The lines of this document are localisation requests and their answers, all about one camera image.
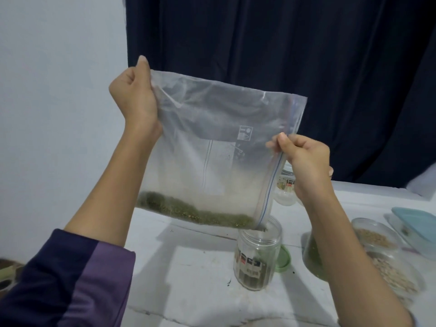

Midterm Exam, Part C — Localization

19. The dark navy curtain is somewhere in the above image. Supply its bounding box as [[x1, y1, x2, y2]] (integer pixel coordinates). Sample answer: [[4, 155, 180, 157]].
[[124, 0, 436, 188]]

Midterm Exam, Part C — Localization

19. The person's right hand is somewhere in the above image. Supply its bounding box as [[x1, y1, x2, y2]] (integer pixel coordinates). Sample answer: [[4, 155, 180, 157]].
[[266, 133, 332, 202]]

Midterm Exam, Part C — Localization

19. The teal lidded plastic container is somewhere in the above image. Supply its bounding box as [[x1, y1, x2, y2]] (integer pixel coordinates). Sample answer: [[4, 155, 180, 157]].
[[385, 207, 436, 258]]

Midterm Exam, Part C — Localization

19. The person's right forearm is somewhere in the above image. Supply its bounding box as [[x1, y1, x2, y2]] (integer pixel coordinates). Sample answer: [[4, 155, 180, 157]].
[[303, 183, 416, 327]]

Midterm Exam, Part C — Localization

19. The transparent jar green lid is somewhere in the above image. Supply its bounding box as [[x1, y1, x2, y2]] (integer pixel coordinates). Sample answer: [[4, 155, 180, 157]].
[[233, 214, 283, 292]]

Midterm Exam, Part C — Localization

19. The person's left forearm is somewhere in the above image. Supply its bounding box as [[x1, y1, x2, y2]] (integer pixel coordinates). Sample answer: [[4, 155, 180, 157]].
[[0, 129, 159, 327]]

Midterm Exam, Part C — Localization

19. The clear bag with green beans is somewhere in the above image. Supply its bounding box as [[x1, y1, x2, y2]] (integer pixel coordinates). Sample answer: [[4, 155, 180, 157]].
[[136, 69, 308, 230]]

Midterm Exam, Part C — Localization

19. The transparent jar blue lid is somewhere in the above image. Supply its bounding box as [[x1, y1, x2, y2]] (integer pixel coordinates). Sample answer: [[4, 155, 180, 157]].
[[272, 163, 299, 206]]

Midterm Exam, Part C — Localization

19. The person's left hand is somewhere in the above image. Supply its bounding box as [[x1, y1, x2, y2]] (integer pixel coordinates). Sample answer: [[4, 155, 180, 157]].
[[109, 55, 163, 140]]

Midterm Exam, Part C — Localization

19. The green round lid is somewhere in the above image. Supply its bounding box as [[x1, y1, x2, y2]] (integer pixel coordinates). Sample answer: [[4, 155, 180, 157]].
[[274, 245, 292, 272]]

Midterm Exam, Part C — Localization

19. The pile of green beans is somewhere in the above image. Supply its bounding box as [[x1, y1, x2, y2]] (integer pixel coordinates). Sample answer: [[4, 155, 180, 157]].
[[138, 191, 328, 290]]

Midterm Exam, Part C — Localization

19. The pile of yellow soybeans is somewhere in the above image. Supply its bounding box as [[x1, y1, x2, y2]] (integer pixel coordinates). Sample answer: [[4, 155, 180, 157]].
[[357, 228, 391, 248]]

